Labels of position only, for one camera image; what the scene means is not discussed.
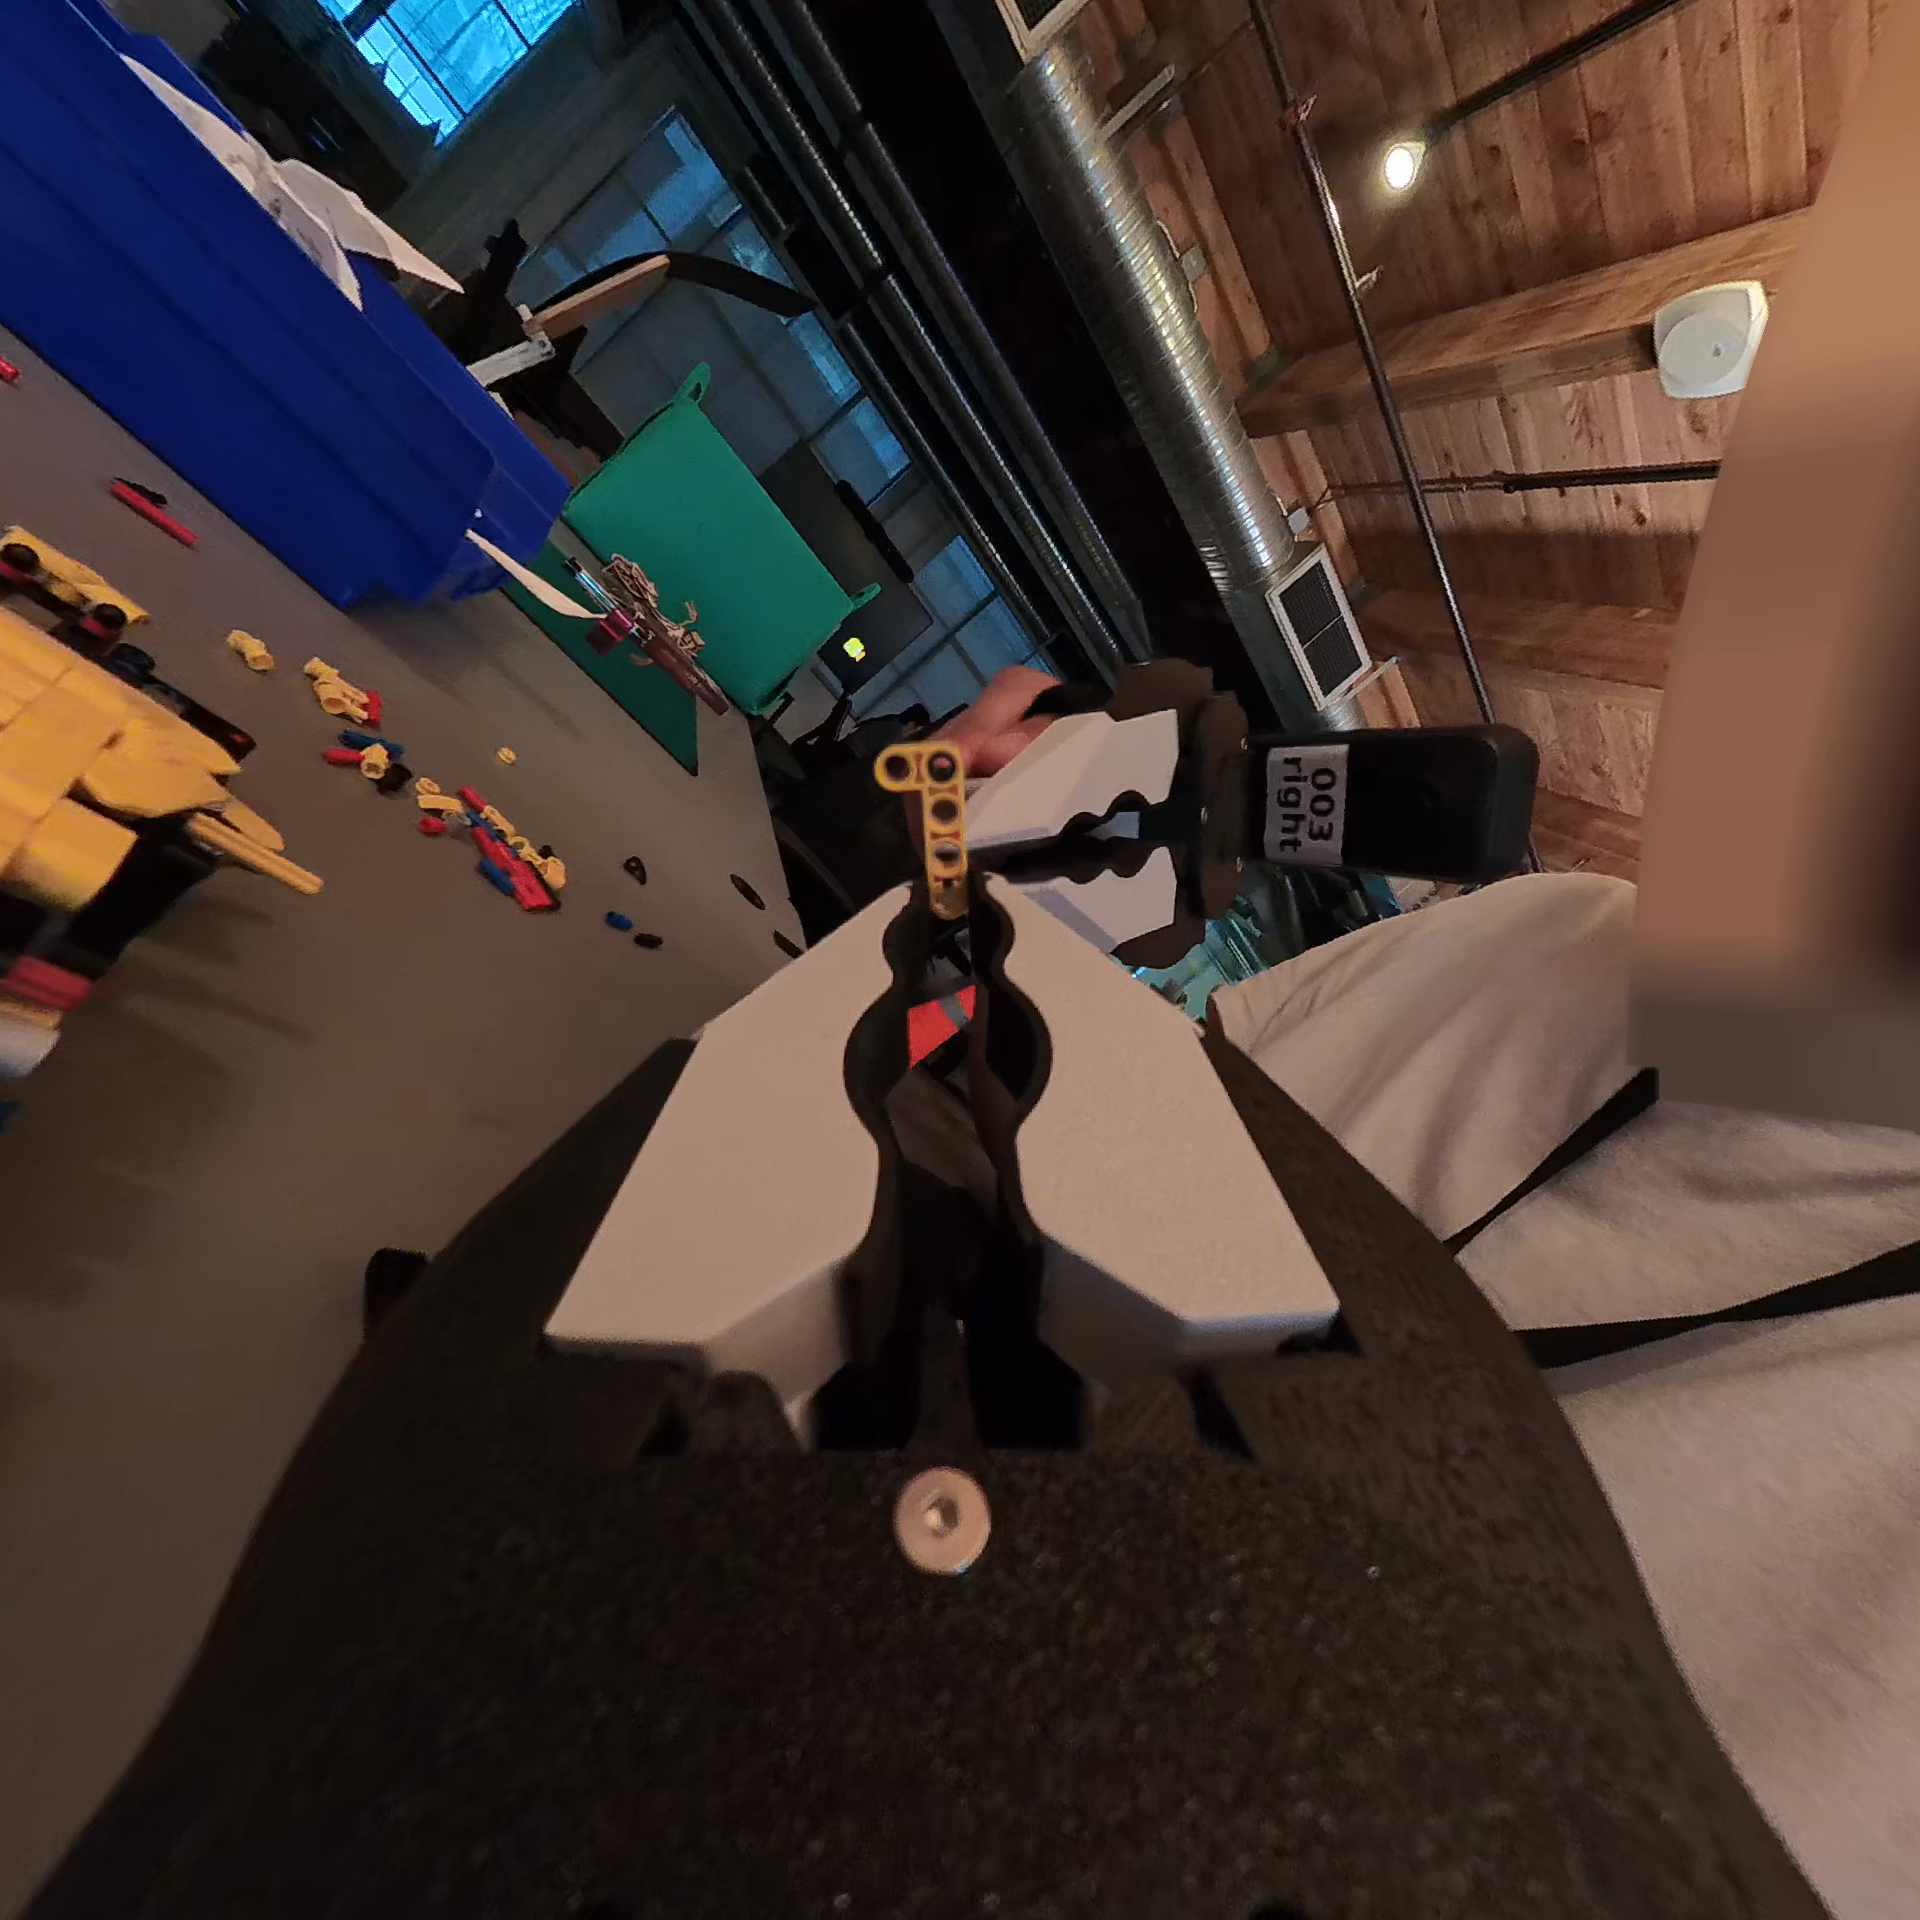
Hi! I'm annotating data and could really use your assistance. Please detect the scattered coloured brick pins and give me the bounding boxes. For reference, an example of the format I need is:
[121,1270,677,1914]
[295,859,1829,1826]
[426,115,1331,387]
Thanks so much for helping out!
[0,356,671,954]

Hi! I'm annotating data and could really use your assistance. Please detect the green plastic bin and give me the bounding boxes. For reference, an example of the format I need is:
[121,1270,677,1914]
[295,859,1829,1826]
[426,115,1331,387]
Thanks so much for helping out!
[563,363,884,714]

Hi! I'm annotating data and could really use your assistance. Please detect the blue storage bin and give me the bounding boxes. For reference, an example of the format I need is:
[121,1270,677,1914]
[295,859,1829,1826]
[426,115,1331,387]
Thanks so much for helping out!
[0,0,572,607]

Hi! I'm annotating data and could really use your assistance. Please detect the white wall speaker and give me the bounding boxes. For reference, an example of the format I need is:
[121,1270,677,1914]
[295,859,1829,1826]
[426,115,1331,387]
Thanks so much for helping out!
[1653,279,1769,401]

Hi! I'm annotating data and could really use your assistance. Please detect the yellow angled brick beam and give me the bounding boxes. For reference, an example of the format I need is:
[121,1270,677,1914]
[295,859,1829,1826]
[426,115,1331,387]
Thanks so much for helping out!
[874,743,969,922]

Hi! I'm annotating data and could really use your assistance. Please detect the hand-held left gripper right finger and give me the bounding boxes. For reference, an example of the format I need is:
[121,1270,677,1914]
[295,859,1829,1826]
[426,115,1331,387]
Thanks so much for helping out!
[971,873,1344,1420]

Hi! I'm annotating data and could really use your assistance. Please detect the black harness strap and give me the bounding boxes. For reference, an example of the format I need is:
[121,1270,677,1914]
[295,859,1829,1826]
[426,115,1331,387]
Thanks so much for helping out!
[1447,1068,1920,1370]

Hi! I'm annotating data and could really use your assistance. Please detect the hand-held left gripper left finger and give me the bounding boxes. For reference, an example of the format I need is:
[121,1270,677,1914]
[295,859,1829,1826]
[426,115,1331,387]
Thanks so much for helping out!
[545,882,923,1444]

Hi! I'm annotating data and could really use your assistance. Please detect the partly built toy brick car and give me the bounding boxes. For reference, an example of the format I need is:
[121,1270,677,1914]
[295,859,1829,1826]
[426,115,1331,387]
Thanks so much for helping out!
[0,525,325,1082]

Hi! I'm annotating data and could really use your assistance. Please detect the silver ventilation duct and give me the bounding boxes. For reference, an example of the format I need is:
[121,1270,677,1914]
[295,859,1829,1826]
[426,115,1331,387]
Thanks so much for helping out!
[1005,29,1375,722]

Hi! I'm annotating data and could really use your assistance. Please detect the white vent grille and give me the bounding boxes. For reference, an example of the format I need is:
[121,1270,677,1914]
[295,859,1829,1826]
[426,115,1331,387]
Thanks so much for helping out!
[1266,543,1378,707]

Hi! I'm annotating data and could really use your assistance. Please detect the crumpled white paper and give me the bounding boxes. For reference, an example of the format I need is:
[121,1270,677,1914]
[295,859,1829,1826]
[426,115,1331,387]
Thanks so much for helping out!
[112,52,601,620]

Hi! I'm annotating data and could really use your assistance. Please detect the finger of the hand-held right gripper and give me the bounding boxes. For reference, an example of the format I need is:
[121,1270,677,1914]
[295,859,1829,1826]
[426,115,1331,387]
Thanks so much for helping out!
[965,705,1186,845]
[1018,853,1191,954]

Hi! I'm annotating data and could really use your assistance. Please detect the person's right hand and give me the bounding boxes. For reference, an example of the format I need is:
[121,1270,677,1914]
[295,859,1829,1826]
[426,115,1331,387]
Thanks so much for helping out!
[957,662,1080,781]

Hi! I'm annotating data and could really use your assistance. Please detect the model ship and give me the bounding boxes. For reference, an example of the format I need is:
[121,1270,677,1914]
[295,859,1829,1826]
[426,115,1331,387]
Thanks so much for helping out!
[563,555,732,719]

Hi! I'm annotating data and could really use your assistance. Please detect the grey desk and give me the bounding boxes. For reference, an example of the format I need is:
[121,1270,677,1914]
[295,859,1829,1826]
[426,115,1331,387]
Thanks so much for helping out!
[0,322,819,1920]

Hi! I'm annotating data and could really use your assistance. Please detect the person's white shirt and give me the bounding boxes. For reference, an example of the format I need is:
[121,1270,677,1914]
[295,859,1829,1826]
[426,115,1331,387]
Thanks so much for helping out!
[1208,870,1920,1920]

